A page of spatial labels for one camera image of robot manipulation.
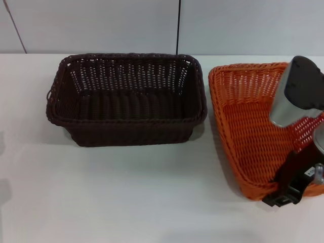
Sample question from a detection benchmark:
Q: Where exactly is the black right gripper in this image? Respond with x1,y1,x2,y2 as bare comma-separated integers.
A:
261,145,324,208

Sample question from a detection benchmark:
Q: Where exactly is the orange woven basket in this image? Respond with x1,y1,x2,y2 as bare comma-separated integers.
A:
208,62,324,203

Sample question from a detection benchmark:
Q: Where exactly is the dark brown woven basket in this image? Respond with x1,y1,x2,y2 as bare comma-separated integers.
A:
46,52,209,148

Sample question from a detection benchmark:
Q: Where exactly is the silver wrist bracket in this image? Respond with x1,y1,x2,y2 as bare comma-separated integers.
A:
313,164,324,182

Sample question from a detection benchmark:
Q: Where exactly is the black vertical wall strip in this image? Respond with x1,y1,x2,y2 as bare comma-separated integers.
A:
175,0,182,55

